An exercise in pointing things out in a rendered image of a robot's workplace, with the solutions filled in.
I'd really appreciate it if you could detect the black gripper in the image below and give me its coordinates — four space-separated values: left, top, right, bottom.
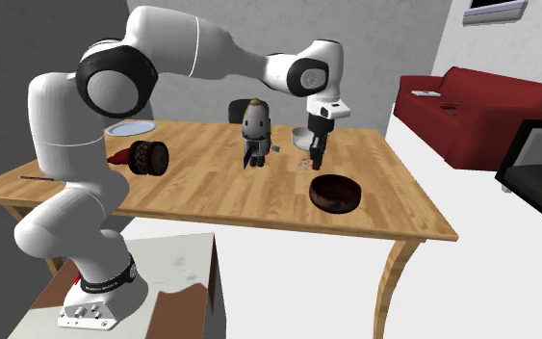
307 113 336 171

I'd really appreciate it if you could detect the white bowl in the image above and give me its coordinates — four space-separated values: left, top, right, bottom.
291 126 314 152

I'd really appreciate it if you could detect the dark brown round bowl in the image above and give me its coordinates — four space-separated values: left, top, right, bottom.
308 173 363 215

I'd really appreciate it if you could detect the wooden table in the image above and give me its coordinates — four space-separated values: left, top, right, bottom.
0 119 460 339

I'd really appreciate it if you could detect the red sofa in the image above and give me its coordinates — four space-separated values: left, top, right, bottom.
393 66 542 171

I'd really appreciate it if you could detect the dark patterned cylinder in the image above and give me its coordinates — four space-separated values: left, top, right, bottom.
128 140 170 177

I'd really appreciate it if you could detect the pale blue plate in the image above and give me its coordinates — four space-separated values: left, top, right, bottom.
104 120 158 139

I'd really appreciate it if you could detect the white and brown robot stand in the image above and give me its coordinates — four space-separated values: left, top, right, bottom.
7 232 227 339

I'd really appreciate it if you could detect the black armchair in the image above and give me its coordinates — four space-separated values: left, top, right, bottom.
494 118 542 237

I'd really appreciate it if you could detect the window with grey sill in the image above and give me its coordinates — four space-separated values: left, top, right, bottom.
462 0 529 26

